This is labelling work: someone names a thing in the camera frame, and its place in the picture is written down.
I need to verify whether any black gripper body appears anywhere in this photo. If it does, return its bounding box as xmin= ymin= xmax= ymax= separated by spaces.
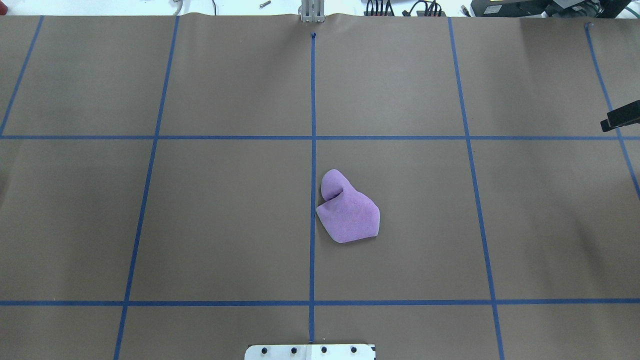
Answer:
xmin=599 ymin=101 xmax=640 ymax=133

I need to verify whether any purple cloth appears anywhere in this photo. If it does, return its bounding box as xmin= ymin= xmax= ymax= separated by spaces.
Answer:
xmin=316 ymin=169 xmax=381 ymax=244

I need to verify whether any black laptop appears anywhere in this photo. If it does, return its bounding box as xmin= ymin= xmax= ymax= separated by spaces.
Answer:
xmin=470 ymin=0 xmax=632 ymax=19

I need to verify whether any aluminium frame post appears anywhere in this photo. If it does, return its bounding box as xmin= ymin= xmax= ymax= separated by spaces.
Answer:
xmin=299 ymin=0 xmax=326 ymax=23

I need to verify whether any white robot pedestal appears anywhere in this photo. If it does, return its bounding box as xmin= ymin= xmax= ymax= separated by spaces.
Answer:
xmin=244 ymin=343 xmax=377 ymax=360

